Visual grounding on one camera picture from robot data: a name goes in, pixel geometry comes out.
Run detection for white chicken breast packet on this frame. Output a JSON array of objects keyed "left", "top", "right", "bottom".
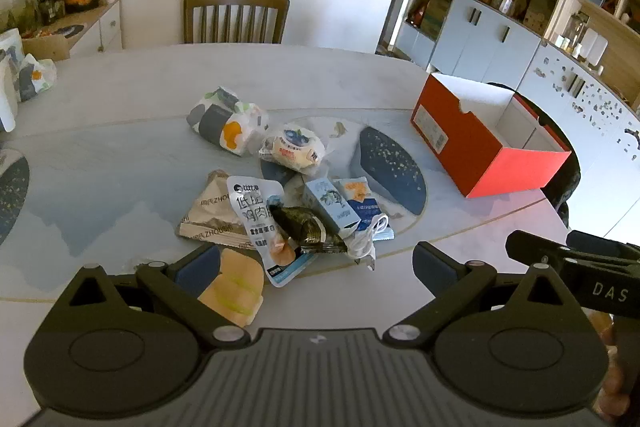
[{"left": 226, "top": 176, "right": 319, "bottom": 289}]

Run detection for cluster of small bottles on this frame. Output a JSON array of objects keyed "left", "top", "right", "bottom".
[{"left": 15, "top": 0, "right": 66, "bottom": 28}]

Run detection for person's right hand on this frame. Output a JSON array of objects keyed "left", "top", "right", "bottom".
[{"left": 590, "top": 312, "right": 634, "bottom": 416}]

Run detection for small blue milk carton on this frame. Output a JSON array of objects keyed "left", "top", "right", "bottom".
[{"left": 303, "top": 179, "right": 362, "bottom": 238}]

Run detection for blueberry bread packet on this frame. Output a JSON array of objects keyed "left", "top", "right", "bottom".
[{"left": 258, "top": 121, "right": 327, "bottom": 171}]

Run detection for dark green rice ball packet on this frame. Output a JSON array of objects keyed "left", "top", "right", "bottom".
[{"left": 269, "top": 206, "right": 348, "bottom": 256}]

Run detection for printed tissue pack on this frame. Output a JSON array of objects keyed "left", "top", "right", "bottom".
[
  {"left": 19, "top": 53, "right": 57, "bottom": 102},
  {"left": 186, "top": 86, "right": 271, "bottom": 158}
]

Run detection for blue and orange snack packet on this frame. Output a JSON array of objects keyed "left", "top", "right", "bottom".
[{"left": 332, "top": 177, "right": 396, "bottom": 240}]

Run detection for wooden chair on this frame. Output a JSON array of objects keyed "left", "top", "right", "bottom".
[{"left": 182, "top": 0, "right": 291, "bottom": 45}]

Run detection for white marble desktop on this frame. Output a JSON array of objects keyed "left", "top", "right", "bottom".
[{"left": 0, "top": 43, "right": 618, "bottom": 427}]

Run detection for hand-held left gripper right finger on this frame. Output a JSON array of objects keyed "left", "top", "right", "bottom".
[{"left": 381, "top": 241, "right": 584, "bottom": 351}]

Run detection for yellow bread packet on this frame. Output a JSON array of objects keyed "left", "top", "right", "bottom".
[{"left": 197, "top": 248, "right": 266, "bottom": 328}]

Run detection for brown paper snack bag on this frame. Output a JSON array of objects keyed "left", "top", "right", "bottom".
[{"left": 177, "top": 169, "right": 251, "bottom": 249}]

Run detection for white wall cabinet unit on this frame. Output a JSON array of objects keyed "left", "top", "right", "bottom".
[{"left": 380, "top": 0, "right": 640, "bottom": 228}]

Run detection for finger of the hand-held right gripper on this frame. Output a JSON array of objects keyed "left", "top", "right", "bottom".
[
  {"left": 505, "top": 230, "right": 571, "bottom": 266},
  {"left": 566, "top": 230, "right": 640, "bottom": 258}
]

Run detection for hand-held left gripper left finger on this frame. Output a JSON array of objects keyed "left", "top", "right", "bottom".
[{"left": 50, "top": 242, "right": 248, "bottom": 351}]

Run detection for red cardboard box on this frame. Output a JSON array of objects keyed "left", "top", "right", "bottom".
[{"left": 410, "top": 73, "right": 572, "bottom": 199}]

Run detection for white plastic bags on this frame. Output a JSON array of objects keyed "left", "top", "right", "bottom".
[{"left": 0, "top": 29, "right": 23, "bottom": 132}]

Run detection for white sideboard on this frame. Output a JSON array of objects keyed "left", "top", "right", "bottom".
[{"left": 22, "top": 0, "right": 123, "bottom": 62}]

